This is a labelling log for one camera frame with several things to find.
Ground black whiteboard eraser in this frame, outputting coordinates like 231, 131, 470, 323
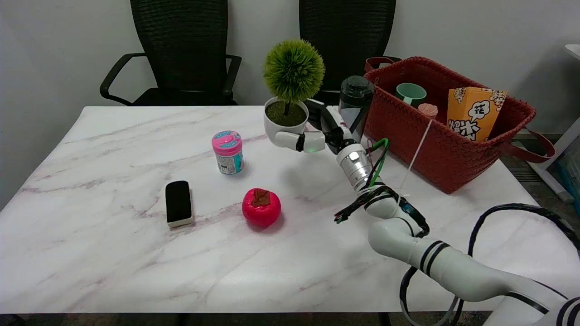
165, 180, 195, 228

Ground orange popcorn box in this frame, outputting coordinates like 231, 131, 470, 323
447, 87, 508, 143

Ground black looping robot cable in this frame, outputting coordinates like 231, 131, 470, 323
399, 203, 580, 326

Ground red toy persimmon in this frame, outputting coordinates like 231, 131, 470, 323
242, 188, 282, 228

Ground white zip tie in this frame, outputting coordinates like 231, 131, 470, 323
398, 119, 434, 201

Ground green robot cable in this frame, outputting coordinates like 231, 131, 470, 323
366, 138, 390, 187

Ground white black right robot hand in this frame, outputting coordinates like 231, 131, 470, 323
275, 99, 362, 156

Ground blue storage bin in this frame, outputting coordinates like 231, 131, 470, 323
556, 149, 580, 217

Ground black wrapped cable bundle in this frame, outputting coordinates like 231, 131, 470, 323
334, 183, 430, 239

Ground green potted plant white pot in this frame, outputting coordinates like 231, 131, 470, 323
262, 39, 326, 146

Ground pink lid gum jar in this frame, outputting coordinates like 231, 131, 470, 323
211, 130, 245, 176

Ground grey transparent water bottle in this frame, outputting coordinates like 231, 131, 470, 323
338, 76, 375, 144

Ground green mug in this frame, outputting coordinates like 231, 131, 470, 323
396, 83, 427, 108

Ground black mesh office chair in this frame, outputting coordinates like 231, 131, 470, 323
100, 0, 242, 107
299, 0, 397, 106

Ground red woven basket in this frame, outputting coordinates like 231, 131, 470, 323
364, 56, 556, 195

